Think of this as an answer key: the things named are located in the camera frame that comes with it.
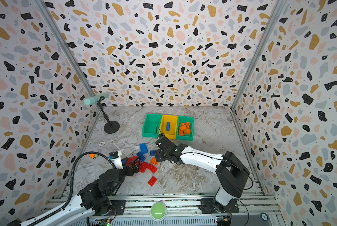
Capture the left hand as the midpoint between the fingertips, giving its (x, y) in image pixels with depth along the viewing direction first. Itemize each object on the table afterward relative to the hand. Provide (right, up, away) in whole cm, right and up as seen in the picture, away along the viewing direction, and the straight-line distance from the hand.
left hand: (139, 158), depth 77 cm
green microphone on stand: (-29, +15, +30) cm, 45 cm away
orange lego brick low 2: (+6, -5, +13) cm, 16 cm away
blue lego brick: (+4, -1, +18) cm, 18 cm away
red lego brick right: (+5, -8, +9) cm, 13 cm away
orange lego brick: (+29, +18, +32) cm, 47 cm away
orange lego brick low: (+28, +12, +28) cm, 41 cm away
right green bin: (+25, +20, +30) cm, 44 cm away
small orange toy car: (-15, +6, -16) cm, 23 cm away
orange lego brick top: (+25, +15, +27) cm, 40 cm away
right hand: (+11, +1, +8) cm, 14 cm away
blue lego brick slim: (+14, +16, +32) cm, 39 cm away
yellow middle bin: (+17, +10, +23) cm, 31 cm away
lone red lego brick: (+6, -15, +5) cm, 17 cm away
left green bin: (+1, +19, +34) cm, 39 cm away
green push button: (+11, -26, -5) cm, 29 cm away
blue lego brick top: (-2, +1, +20) cm, 20 cm away
